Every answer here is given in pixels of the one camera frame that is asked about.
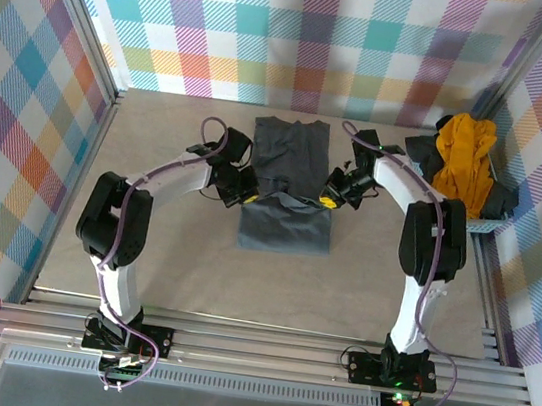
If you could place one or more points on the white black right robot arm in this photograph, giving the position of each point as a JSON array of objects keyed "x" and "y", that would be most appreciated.
[{"x": 435, "y": 236}]

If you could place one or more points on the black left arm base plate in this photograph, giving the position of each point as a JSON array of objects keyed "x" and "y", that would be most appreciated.
[{"x": 158, "y": 341}]

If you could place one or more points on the grey t-shirt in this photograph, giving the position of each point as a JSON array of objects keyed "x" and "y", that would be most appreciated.
[{"x": 290, "y": 175}]

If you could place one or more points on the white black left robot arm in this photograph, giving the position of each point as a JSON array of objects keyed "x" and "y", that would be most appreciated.
[{"x": 114, "y": 221}]

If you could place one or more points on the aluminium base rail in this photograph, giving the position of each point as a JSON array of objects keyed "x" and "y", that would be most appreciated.
[{"x": 255, "y": 350}]

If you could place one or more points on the yellow t-shirt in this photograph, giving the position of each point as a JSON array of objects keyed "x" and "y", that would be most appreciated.
[{"x": 460, "y": 164}]

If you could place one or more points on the light blue plastic basket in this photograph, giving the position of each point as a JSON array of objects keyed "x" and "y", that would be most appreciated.
[{"x": 487, "y": 224}]

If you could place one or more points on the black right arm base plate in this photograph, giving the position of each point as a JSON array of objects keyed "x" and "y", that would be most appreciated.
[{"x": 366, "y": 368}]

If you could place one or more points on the aluminium frame post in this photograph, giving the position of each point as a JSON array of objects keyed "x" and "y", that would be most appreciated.
[
  {"x": 525, "y": 62},
  {"x": 82, "y": 15}
]

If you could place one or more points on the vented metal strip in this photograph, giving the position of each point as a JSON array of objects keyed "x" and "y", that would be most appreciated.
[{"x": 225, "y": 385}]

